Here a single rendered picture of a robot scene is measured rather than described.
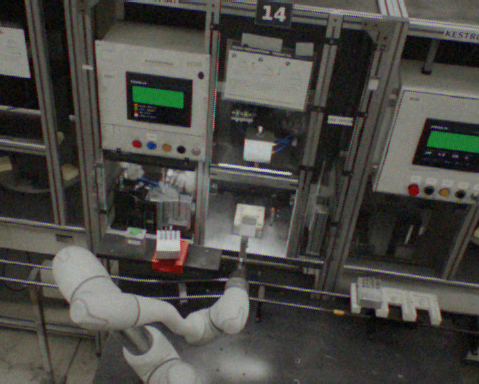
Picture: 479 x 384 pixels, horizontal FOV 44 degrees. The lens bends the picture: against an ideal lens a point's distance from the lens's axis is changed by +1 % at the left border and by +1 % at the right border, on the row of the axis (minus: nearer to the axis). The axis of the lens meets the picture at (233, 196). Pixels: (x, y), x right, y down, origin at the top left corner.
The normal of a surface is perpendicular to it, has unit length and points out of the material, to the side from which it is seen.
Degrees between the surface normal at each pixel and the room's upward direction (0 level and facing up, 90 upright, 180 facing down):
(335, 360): 0
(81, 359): 0
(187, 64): 90
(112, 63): 90
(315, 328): 0
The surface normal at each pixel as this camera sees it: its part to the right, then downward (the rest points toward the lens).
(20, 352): 0.08, -0.79
